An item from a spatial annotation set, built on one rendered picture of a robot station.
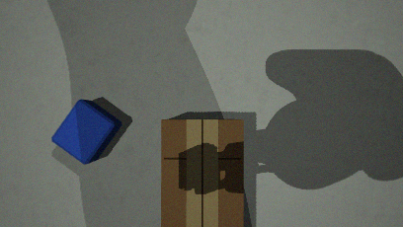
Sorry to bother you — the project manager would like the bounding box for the brown cardboard box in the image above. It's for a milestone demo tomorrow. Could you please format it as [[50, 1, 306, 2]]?
[[161, 119, 244, 227]]

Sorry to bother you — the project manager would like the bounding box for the blue block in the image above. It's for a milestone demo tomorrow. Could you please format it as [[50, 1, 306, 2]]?
[[51, 100, 122, 164]]

